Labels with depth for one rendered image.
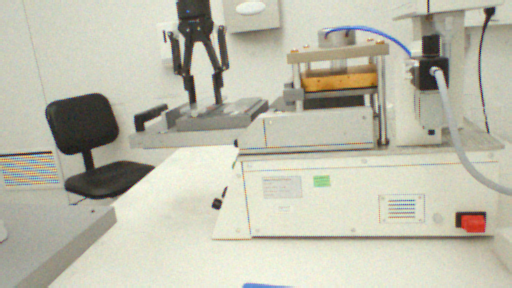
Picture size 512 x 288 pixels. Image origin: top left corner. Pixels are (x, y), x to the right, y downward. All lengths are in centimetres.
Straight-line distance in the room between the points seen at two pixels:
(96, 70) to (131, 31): 35
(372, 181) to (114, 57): 215
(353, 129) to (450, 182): 19
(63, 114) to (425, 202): 211
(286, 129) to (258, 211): 17
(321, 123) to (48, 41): 238
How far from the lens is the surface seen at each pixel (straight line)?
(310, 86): 78
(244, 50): 240
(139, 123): 93
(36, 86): 301
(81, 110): 257
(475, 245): 82
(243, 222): 81
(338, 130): 73
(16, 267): 84
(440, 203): 78
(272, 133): 74
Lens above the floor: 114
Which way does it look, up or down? 14 degrees down
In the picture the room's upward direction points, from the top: 7 degrees counter-clockwise
